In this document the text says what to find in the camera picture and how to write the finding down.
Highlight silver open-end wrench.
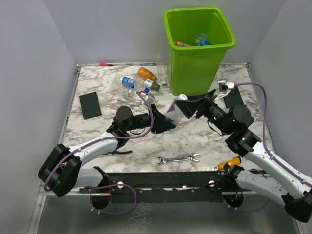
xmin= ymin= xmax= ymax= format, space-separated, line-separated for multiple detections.
xmin=156 ymin=153 xmax=200 ymax=165

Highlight black flat box right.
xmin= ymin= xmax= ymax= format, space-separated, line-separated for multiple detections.
xmin=223 ymin=87 xmax=244 ymax=109

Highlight clear bottle light-blue label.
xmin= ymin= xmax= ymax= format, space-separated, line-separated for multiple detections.
xmin=195 ymin=33 xmax=211 ymax=46

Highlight blue handle pliers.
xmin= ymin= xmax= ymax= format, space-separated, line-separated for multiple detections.
xmin=111 ymin=150 xmax=133 ymax=155

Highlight small red blue label bottle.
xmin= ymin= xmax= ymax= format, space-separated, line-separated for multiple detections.
xmin=165 ymin=94 xmax=188 ymax=126

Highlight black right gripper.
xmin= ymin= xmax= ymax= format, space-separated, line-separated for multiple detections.
xmin=175 ymin=89 xmax=233 ymax=135

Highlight red marker pen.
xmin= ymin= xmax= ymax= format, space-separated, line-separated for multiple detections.
xmin=99 ymin=62 xmax=114 ymax=67

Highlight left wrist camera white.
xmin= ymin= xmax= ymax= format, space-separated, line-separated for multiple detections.
xmin=136 ymin=91 xmax=155 ymax=107

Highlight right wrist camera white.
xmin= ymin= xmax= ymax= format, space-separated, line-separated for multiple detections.
xmin=214 ymin=80 xmax=235 ymax=101

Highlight blue marker pen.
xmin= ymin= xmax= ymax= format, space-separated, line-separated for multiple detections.
xmin=140 ymin=62 xmax=157 ymax=66

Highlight black flat box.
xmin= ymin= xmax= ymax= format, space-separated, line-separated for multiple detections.
xmin=223 ymin=87 xmax=244 ymax=109
xmin=79 ymin=92 xmax=102 ymax=120

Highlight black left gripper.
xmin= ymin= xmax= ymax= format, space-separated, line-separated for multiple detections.
xmin=125 ymin=104 xmax=176 ymax=134

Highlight orange bottle at front edge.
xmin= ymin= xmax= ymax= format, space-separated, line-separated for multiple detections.
xmin=174 ymin=41 xmax=191 ymax=47

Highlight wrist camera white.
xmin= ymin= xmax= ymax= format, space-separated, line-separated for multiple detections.
xmin=214 ymin=80 xmax=235 ymax=101
xmin=136 ymin=91 xmax=155 ymax=107

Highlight orange juice bottle back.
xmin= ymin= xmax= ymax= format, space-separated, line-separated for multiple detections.
xmin=138 ymin=67 xmax=157 ymax=81

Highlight tall clear bottle by bin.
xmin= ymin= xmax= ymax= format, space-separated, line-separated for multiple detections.
xmin=156 ymin=55 xmax=168 ymax=86

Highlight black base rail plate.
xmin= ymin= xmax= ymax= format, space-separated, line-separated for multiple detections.
xmin=79 ymin=169 xmax=283 ymax=203

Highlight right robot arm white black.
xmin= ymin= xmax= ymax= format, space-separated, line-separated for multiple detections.
xmin=174 ymin=91 xmax=312 ymax=223

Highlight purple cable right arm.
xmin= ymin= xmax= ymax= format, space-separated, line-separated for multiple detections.
xmin=234 ymin=82 xmax=312 ymax=188

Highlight clear bottle blue label back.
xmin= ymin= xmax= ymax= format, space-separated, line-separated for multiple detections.
xmin=110 ymin=73 xmax=150 ymax=96

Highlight black flat box left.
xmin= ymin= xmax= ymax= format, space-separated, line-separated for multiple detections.
xmin=79 ymin=92 xmax=102 ymax=120

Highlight brown tea bottle green cap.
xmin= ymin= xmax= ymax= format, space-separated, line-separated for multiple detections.
xmin=133 ymin=74 xmax=160 ymax=91

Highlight orange handle screwdriver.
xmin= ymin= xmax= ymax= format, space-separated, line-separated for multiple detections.
xmin=214 ymin=156 xmax=241 ymax=171

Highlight green plastic bin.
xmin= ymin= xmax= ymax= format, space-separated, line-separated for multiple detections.
xmin=163 ymin=6 xmax=236 ymax=96

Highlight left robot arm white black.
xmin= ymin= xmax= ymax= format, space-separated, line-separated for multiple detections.
xmin=38 ymin=104 xmax=176 ymax=197

